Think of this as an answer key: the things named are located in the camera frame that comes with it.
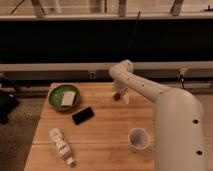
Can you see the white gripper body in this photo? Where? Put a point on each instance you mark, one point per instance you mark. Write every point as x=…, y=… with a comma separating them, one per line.
x=120, y=88

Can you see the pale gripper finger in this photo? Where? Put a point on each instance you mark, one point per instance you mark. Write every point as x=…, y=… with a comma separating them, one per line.
x=126, y=98

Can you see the white paper cup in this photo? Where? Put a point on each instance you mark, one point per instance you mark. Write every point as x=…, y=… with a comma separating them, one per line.
x=138, y=139

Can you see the black smartphone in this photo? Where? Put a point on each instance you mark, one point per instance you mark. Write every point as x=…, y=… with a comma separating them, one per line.
x=83, y=115

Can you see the white plastic bottle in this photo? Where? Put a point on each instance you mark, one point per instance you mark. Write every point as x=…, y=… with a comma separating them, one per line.
x=62, y=146

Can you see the red pepper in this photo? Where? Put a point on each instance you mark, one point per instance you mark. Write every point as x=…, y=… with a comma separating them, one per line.
x=117, y=97

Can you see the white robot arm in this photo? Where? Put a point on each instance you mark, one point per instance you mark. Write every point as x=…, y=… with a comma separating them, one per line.
x=178, y=136

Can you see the white sponge block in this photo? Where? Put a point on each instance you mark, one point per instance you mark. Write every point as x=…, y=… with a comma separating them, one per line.
x=68, y=98

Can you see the black object at left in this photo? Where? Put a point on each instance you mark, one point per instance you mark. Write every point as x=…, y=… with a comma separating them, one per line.
x=8, y=101

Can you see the green bowl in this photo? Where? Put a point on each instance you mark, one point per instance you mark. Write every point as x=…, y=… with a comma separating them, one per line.
x=55, y=97

